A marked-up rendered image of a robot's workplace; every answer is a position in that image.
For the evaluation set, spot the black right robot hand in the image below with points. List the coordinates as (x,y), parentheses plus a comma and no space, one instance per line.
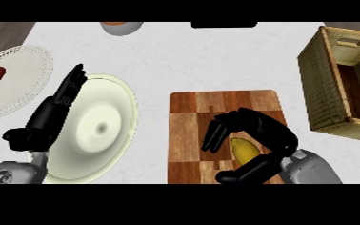
(262,124)

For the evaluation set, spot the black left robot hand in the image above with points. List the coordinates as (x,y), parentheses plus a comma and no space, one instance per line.
(45,120)

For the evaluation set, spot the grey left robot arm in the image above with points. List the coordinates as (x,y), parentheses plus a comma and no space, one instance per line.
(22,168)

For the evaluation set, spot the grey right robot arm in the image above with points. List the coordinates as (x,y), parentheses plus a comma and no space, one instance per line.
(308,169)

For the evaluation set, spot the brown wooden cutting board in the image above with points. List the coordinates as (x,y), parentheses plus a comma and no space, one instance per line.
(187,133)

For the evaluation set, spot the wicker basket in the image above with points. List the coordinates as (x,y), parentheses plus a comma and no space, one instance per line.
(330,82)

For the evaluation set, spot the cream round plate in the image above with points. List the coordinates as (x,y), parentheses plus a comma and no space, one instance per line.
(97,130)

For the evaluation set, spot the white round placemat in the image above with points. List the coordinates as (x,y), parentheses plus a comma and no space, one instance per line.
(20,76)

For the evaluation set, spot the red item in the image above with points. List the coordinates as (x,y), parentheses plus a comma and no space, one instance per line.
(1,72)

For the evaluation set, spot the dark brown wooden panel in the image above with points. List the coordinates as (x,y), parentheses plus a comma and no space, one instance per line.
(13,33)

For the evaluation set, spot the black appliance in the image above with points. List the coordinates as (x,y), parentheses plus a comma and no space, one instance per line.
(224,24)

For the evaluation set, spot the grey bowl with orange content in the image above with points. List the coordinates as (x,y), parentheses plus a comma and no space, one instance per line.
(121,28)

